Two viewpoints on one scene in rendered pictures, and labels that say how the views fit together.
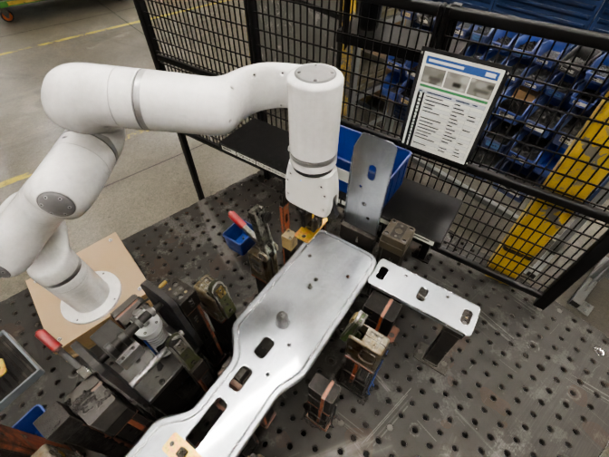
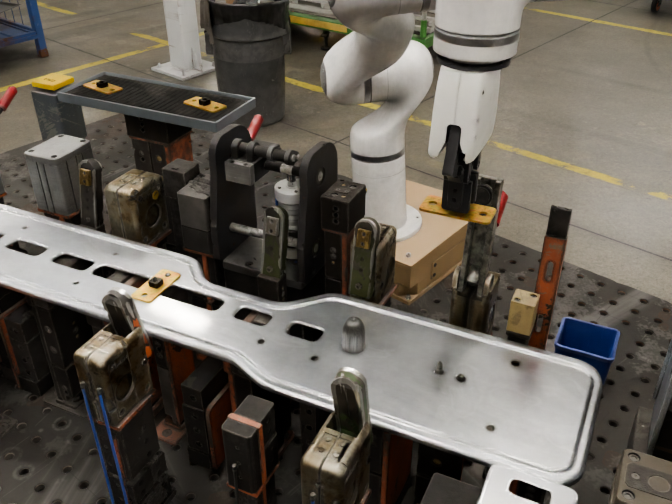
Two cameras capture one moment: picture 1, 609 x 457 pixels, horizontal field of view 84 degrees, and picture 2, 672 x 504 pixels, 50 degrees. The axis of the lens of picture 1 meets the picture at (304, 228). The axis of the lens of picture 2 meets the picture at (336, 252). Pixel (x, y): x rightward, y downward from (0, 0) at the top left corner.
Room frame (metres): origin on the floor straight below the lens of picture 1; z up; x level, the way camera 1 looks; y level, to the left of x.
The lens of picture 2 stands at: (0.24, -0.71, 1.66)
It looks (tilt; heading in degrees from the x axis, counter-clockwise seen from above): 33 degrees down; 81
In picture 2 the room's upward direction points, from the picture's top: straight up
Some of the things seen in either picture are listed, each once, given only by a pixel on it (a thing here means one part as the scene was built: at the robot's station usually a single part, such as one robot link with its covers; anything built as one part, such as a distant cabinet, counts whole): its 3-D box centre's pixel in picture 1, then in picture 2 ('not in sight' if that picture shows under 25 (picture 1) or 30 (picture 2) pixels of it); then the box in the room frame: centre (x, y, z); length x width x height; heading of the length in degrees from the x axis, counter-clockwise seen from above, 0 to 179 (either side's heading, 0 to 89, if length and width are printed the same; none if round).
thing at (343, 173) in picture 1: (355, 163); not in sight; (0.91, -0.17, 1.09); 0.30 x 0.17 x 0.13; 55
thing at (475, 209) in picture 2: (311, 226); (457, 206); (0.49, -0.02, 1.25); 0.08 x 0.04 x 0.01; 146
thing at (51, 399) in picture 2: not in sight; (73, 328); (-0.07, 0.36, 0.84); 0.13 x 0.11 x 0.29; 56
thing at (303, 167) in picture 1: (312, 154); (475, 39); (0.49, -0.01, 1.44); 0.09 x 0.08 x 0.03; 56
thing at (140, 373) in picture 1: (161, 363); (277, 265); (0.30, 0.36, 0.94); 0.18 x 0.13 x 0.49; 146
